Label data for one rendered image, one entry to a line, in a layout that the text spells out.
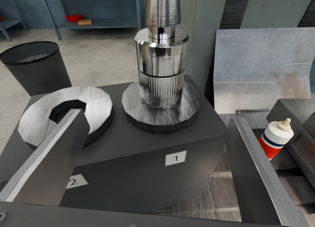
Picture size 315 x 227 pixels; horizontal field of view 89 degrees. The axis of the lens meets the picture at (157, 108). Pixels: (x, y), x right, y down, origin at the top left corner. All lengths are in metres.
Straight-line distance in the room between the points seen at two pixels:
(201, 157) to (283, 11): 0.53
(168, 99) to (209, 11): 0.41
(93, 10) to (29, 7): 1.39
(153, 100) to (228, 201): 0.25
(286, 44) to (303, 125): 0.31
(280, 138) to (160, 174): 0.24
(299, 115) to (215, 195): 0.25
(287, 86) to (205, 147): 0.53
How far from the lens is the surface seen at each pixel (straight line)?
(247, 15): 0.59
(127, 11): 4.44
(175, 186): 0.25
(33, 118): 0.20
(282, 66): 0.67
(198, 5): 0.54
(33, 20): 5.20
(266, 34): 0.63
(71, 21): 4.41
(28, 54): 2.18
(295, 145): 0.46
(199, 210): 0.34
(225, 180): 0.37
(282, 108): 0.47
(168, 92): 0.15
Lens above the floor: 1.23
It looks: 43 degrees down
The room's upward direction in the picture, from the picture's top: 1 degrees counter-clockwise
